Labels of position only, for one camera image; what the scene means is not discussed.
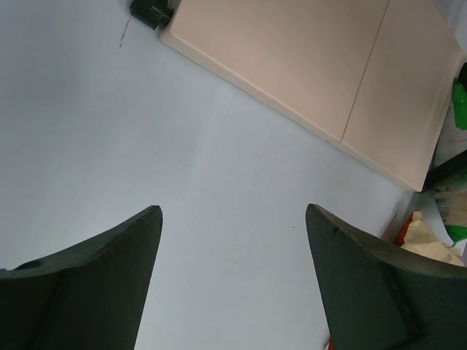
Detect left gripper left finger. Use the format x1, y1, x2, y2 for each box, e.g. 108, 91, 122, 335
1, 206, 163, 349

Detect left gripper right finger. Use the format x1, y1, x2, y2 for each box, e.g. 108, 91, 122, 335
306, 204, 466, 349

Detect orange cassava chips bag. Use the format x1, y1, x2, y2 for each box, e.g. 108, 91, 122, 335
394, 211, 464, 267

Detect beige three-tier shelf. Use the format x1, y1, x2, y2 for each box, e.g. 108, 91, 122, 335
129, 0, 466, 191

